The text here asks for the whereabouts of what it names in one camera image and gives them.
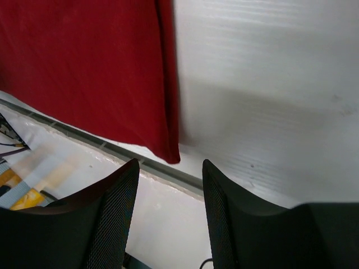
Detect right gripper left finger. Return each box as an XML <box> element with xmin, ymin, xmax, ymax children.
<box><xmin>1</xmin><ymin>159</ymin><xmax>140</xmax><ymax>268</ymax></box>

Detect dark red t shirt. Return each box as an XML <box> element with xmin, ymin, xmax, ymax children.
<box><xmin>1</xmin><ymin>1</ymin><xmax>180</xmax><ymax>164</ymax></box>

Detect aluminium frame rail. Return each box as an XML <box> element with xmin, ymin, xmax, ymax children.
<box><xmin>1</xmin><ymin>99</ymin><xmax>203</xmax><ymax>194</ymax></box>

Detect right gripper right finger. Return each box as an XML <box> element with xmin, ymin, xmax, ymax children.
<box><xmin>202</xmin><ymin>160</ymin><xmax>358</xmax><ymax>268</ymax></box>

